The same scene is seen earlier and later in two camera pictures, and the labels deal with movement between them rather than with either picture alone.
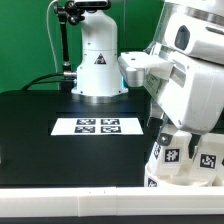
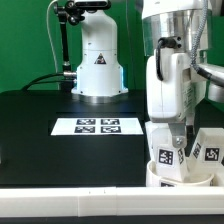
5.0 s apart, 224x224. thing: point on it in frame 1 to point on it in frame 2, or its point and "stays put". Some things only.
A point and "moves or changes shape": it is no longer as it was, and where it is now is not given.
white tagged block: [207, 166] moves or changes shape
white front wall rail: [111, 201] stays put
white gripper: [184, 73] to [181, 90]
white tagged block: [175, 157] moves or changes shape
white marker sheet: [97, 126] stays put
